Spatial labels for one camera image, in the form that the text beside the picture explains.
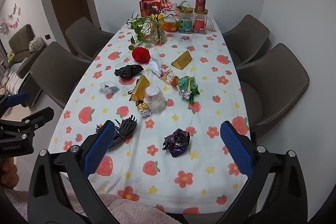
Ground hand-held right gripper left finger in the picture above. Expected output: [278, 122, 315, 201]
[28, 120, 116, 224]

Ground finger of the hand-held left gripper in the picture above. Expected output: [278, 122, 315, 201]
[0, 106, 55, 139]
[0, 91, 30, 116]

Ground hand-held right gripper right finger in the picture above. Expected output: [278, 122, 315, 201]
[220, 120, 309, 224]

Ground gold foil wrapper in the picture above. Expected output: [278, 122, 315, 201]
[135, 100, 153, 117]

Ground purple foil wrapper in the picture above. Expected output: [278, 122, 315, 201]
[163, 128, 191, 159]

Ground gold triangular box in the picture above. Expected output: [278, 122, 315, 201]
[129, 74, 151, 102]
[171, 50, 193, 70]

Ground clear plastic packaging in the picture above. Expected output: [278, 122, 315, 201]
[144, 84, 166, 112]

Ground black plastic bag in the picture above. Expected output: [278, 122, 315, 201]
[114, 64, 145, 80]

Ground red honeycomb paper ball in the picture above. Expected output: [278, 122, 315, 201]
[131, 47, 151, 64]

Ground person's left hand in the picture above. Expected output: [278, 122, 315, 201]
[0, 157, 19, 189]

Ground striped blanket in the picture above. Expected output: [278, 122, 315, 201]
[0, 61, 24, 94]

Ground white floral tablecloth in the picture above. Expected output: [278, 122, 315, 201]
[49, 18, 250, 214]

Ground grey-brown upholstered chair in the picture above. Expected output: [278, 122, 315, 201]
[65, 17, 116, 60]
[222, 14, 271, 67]
[29, 42, 93, 109]
[235, 43, 310, 135]

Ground grey sofa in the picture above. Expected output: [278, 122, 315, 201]
[0, 24, 45, 106]

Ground white plastic bag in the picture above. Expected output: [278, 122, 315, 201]
[29, 35, 44, 54]

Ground small clear packet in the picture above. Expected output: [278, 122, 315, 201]
[99, 80, 118, 94]

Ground pink fuzzy garment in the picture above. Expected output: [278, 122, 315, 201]
[0, 187, 171, 224]

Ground green foil wrapper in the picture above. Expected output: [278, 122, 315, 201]
[176, 76, 200, 104]

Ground orange snack packet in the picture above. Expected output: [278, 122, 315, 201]
[159, 69, 181, 86]

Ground clear crumpled wrapper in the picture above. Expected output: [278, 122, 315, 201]
[149, 57, 164, 77]

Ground green pothos plant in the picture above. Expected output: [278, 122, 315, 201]
[127, 10, 158, 51]

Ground glass vase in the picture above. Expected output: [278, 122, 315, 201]
[149, 20, 167, 44]

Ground jar with red label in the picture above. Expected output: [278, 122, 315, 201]
[193, 7, 209, 34]

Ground jar with teal contents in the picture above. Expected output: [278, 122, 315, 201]
[178, 7, 194, 34]

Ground orange jar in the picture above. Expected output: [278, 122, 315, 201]
[164, 14, 181, 33]

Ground red gift box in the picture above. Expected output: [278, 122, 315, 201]
[139, 0, 168, 18]

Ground black cable bundle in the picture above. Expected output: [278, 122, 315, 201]
[95, 114, 138, 152]

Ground pink wall decorations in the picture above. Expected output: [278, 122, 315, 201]
[0, 4, 23, 35]

